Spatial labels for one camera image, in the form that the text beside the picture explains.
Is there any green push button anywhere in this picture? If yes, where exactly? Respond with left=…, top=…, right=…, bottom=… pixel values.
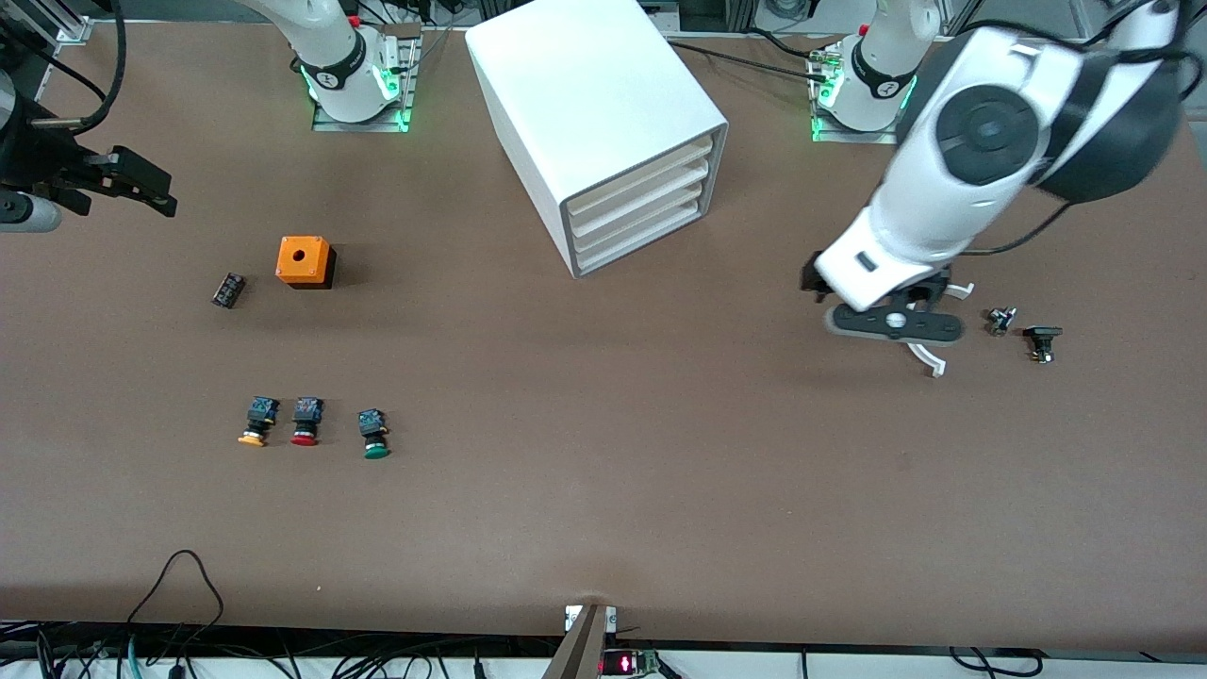
left=358, top=408, right=391, bottom=460

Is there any yellow push button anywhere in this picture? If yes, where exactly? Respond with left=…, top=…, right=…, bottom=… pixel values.
left=237, top=397, right=281, bottom=447

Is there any red push button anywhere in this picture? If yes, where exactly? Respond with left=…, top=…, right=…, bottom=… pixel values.
left=289, top=397, right=324, bottom=446

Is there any white curved plastic arc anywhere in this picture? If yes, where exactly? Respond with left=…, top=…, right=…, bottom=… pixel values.
left=903, top=283, right=976, bottom=378

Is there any orange box with hole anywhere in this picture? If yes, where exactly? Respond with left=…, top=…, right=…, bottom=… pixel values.
left=275, top=236, right=336, bottom=290

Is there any small device with red light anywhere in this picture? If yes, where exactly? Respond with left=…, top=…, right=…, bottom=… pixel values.
left=600, top=649, right=663, bottom=677

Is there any small black bracket part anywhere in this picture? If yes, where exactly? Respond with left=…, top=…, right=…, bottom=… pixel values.
left=1023, top=325, right=1064, bottom=365

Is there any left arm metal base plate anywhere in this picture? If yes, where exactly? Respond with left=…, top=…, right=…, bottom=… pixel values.
left=811, top=42, right=911, bottom=144

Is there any aluminium frame profile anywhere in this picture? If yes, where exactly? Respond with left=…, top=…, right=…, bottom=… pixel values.
left=38, top=0, right=92, bottom=44

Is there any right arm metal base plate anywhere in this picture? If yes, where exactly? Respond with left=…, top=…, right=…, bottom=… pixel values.
left=313, top=24, right=421, bottom=133

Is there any thick black table cable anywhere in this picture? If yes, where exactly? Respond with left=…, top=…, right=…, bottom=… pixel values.
left=668, top=40, right=835, bottom=86

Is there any thin black looped cable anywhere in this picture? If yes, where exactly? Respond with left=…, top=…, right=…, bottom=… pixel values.
left=127, top=550, right=225, bottom=631

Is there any camera mount post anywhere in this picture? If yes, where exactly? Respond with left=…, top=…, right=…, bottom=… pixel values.
left=542, top=604, right=619, bottom=679

